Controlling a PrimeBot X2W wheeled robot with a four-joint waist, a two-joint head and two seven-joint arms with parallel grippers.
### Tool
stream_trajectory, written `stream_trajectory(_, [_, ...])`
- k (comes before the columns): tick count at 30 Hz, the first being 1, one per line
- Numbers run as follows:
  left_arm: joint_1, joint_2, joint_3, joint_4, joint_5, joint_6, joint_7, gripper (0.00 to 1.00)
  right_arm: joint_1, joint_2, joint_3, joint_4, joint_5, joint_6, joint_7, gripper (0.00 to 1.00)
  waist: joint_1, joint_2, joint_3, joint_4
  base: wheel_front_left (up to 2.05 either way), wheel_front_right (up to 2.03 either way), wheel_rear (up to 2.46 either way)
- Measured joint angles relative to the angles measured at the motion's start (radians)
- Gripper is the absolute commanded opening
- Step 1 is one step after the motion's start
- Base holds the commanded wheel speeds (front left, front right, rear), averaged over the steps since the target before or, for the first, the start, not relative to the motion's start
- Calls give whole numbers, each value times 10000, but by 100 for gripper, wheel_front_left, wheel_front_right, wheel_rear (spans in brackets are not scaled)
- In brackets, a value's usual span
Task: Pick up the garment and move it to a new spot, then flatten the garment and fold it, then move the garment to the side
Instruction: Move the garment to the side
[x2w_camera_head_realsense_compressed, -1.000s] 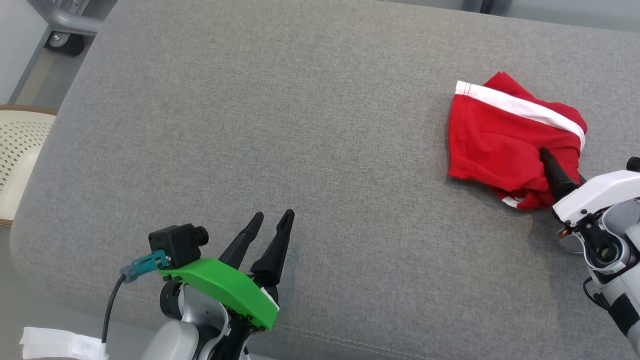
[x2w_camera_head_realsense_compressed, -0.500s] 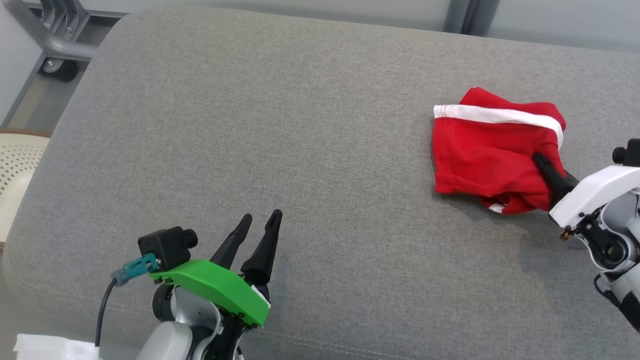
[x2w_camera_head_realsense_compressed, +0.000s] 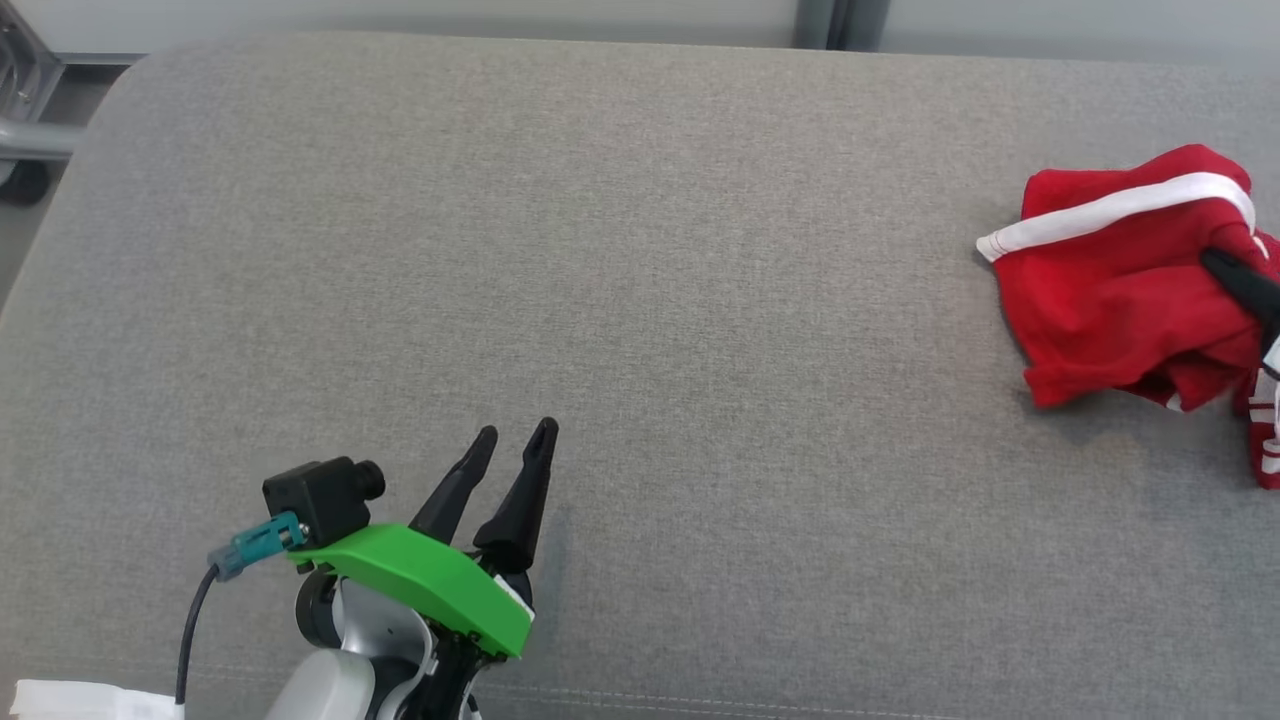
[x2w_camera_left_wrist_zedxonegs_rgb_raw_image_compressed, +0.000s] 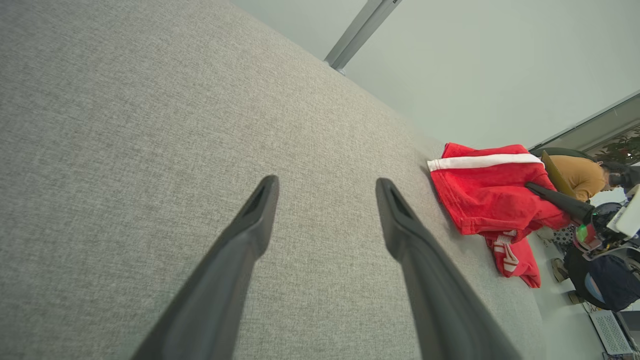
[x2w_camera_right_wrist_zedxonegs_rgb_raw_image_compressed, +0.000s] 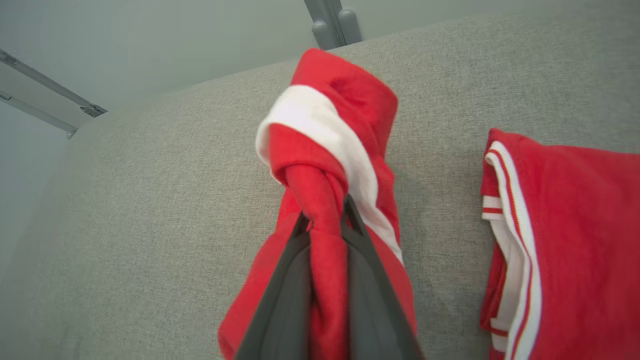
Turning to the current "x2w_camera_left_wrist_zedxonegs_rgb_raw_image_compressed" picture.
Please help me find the person in mustard sweater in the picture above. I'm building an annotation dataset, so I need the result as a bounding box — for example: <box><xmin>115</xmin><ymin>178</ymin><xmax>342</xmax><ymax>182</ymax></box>
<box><xmin>547</xmin><ymin>155</ymin><xmax>640</xmax><ymax>202</ymax></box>

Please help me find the person in dark jacket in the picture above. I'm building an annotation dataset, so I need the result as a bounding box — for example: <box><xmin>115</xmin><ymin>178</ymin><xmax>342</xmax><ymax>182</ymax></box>
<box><xmin>564</xmin><ymin>245</ymin><xmax>640</xmax><ymax>312</ymax></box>

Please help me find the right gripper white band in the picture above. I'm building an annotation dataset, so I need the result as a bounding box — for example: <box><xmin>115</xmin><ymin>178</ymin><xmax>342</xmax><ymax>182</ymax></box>
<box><xmin>525</xmin><ymin>181</ymin><xmax>640</xmax><ymax>261</ymax></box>

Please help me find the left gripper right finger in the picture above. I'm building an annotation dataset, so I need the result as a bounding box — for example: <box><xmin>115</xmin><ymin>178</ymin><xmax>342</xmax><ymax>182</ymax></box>
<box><xmin>375</xmin><ymin>177</ymin><xmax>523</xmax><ymax>360</ymax></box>

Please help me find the grey laptop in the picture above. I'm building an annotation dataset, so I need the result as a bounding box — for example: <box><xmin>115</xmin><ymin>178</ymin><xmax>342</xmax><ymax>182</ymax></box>
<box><xmin>589</xmin><ymin>310</ymin><xmax>640</xmax><ymax>357</ymax></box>

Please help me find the grey metal frame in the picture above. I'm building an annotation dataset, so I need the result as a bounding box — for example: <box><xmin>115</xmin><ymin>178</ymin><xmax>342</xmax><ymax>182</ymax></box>
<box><xmin>323</xmin><ymin>0</ymin><xmax>402</xmax><ymax>72</ymax></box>

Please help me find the green leafy plant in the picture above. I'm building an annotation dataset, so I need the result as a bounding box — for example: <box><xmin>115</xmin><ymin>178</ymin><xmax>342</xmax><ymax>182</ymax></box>
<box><xmin>592</xmin><ymin>127</ymin><xmax>640</xmax><ymax>166</ymax></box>

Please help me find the grey window frame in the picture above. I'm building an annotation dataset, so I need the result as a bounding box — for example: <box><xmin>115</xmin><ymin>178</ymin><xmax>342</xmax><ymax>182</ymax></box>
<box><xmin>527</xmin><ymin>90</ymin><xmax>640</xmax><ymax>151</ymax></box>

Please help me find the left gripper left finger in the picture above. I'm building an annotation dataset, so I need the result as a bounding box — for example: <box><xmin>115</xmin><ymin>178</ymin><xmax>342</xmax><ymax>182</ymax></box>
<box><xmin>132</xmin><ymin>175</ymin><xmax>280</xmax><ymax>360</ymax></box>

